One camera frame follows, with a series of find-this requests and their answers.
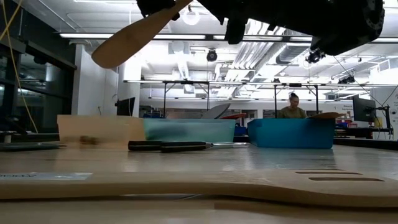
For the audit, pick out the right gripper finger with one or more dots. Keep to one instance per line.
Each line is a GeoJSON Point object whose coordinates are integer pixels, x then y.
{"type": "Point", "coordinates": [158, 7]}
{"type": "Point", "coordinates": [210, 9]}

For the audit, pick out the wooden spoon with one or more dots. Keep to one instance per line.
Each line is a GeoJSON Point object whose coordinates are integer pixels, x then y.
{"type": "Point", "coordinates": [326, 115]}

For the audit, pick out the slotted wooden spatula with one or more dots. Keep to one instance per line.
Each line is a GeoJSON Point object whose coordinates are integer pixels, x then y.
{"type": "Point", "coordinates": [186, 185]}

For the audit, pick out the grey square pad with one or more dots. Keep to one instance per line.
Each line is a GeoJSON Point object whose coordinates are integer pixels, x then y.
{"type": "Point", "coordinates": [28, 147]}

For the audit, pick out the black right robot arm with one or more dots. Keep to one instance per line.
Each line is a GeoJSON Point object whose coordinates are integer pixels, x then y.
{"type": "Point", "coordinates": [348, 25]}

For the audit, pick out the overhead LED light bar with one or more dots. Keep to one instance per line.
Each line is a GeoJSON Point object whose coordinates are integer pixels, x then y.
{"type": "Point", "coordinates": [209, 37]}

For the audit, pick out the black hanging spotlight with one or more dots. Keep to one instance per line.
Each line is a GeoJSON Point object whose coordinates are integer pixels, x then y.
{"type": "Point", "coordinates": [211, 56]}
{"type": "Point", "coordinates": [314, 57]}
{"type": "Point", "coordinates": [346, 80]}

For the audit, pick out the person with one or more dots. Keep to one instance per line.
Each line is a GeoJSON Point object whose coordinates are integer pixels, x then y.
{"type": "Point", "coordinates": [292, 112]}

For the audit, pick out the small black monitor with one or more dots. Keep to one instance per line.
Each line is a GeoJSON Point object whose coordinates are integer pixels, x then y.
{"type": "Point", "coordinates": [127, 106]}

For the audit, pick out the green plastic bin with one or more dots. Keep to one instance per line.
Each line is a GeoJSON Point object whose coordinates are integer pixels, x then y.
{"type": "Point", "coordinates": [192, 130]}

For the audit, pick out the blue plastic bin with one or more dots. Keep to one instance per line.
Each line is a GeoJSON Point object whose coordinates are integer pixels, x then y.
{"type": "Point", "coordinates": [292, 133]}

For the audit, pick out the black computer monitor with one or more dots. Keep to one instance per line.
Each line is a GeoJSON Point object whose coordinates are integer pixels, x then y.
{"type": "Point", "coordinates": [363, 109]}

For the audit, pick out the orange plastic bin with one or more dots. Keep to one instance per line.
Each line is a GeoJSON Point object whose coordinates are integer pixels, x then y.
{"type": "Point", "coordinates": [102, 127]}

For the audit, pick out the black background desk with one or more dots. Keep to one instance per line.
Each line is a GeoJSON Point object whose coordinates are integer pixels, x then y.
{"type": "Point", "coordinates": [357, 132]}

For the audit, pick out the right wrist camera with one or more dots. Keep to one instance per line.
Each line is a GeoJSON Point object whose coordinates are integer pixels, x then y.
{"type": "Point", "coordinates": [236, 31]}

